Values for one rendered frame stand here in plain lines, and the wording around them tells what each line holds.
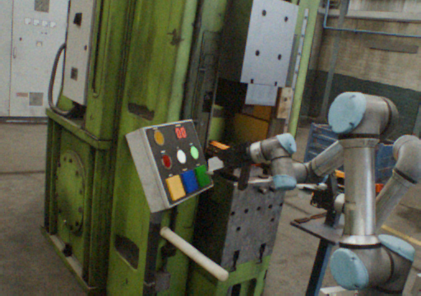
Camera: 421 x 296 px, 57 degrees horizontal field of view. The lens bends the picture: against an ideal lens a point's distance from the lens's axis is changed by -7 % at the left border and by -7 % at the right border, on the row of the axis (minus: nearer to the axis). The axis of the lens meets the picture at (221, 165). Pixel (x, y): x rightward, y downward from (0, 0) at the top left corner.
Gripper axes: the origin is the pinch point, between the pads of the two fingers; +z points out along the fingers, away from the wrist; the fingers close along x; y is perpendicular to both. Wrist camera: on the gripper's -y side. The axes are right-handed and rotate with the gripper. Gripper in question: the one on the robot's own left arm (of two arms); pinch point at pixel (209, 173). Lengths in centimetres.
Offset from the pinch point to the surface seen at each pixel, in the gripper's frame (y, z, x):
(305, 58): 40, -31, -92
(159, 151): 13.4, 3.2, 22.4
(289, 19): 55, -37, -53
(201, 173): 0.9, 2.5, 1.4
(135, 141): 19.0, 8.0, 27.0
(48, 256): -26, 161, -40
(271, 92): 25, -18, -50
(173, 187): 0.5, 2.5, 22.2
